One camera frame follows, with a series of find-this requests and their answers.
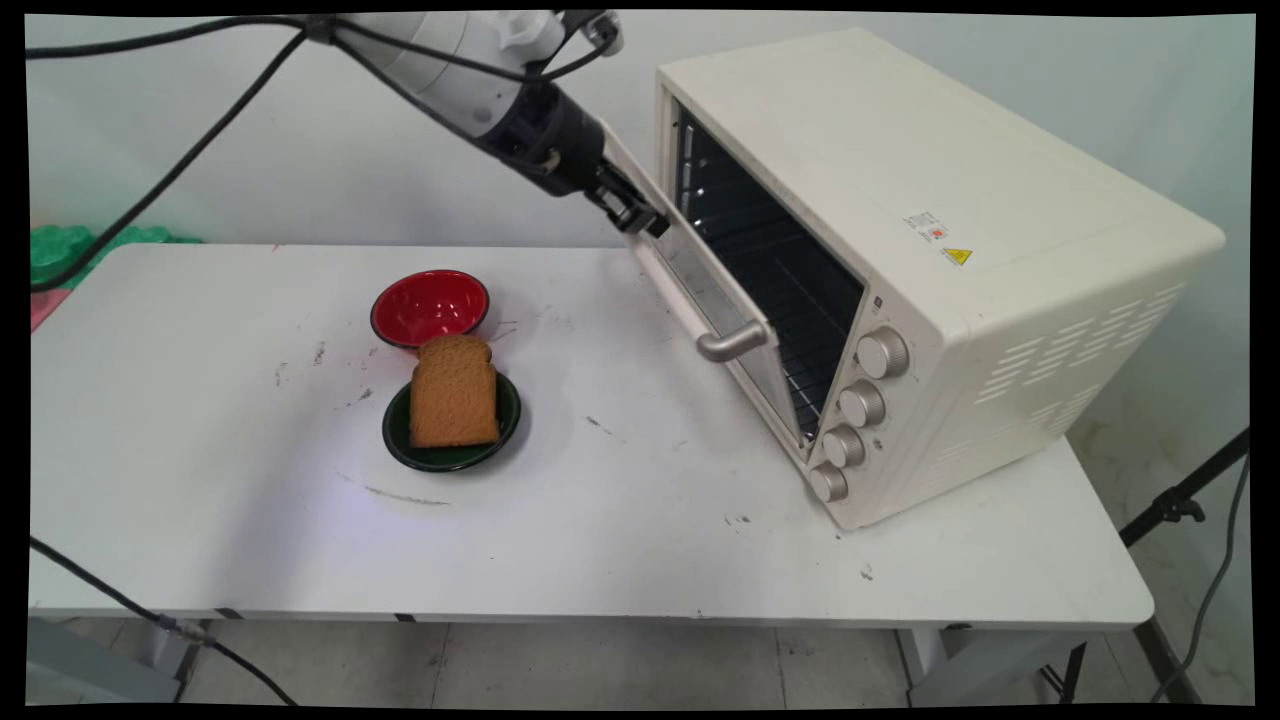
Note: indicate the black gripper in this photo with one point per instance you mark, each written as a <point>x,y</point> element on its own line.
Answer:
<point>545,140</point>

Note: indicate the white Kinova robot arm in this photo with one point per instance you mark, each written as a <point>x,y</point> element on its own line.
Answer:
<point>450,65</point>

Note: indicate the red bowl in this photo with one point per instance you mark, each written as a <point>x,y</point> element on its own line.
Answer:
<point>430,305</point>

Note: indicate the brown bread slice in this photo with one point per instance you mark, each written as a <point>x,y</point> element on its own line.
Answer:
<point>453,395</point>

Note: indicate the cream toaster oven body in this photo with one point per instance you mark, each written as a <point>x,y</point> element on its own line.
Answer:
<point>900,180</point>

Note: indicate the large silver oven knob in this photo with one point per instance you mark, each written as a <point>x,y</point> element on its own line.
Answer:
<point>882,352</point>

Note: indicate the white red label sticker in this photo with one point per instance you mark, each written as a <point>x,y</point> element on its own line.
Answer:
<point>927,226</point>

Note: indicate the dark green plate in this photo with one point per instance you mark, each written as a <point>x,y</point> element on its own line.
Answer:
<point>450,458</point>

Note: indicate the yellow warning sticker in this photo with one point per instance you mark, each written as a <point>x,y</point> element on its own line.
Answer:
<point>957,256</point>

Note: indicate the green plastic object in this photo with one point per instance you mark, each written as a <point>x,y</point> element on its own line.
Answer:
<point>60,250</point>

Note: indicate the pink object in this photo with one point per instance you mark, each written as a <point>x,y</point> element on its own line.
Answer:
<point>42,305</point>

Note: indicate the black tripod stand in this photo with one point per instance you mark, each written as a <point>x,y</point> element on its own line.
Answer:
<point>1170,505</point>

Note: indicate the grey table leg frame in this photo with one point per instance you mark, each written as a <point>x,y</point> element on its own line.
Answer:
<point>90,660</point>
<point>960,665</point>

